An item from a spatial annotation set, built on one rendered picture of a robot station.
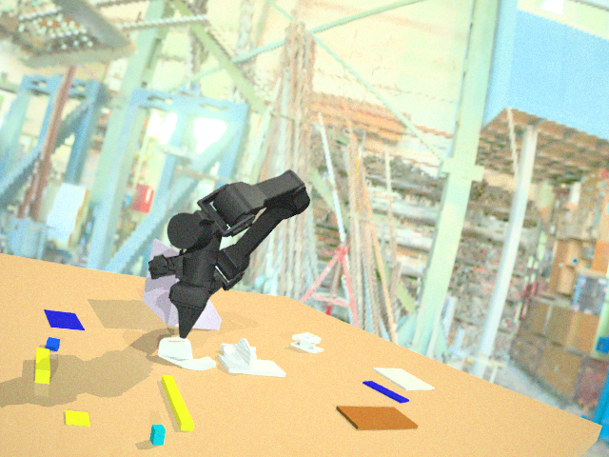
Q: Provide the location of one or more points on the blue flat bar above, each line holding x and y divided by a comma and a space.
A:
385, 391

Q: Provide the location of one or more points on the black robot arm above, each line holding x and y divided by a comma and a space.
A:
237, 204

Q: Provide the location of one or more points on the orange flat plate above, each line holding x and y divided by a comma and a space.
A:
382, 418

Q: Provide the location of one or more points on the small cyan block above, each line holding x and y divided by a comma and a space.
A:
157, 435

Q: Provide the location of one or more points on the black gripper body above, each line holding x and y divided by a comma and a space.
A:
199, 268

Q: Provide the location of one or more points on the yellow long bar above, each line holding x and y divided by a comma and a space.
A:
177, 404

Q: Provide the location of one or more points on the yellow rectangular block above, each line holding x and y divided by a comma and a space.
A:
42, 366

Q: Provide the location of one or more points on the yellow flat block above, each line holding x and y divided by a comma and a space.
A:
77, 418

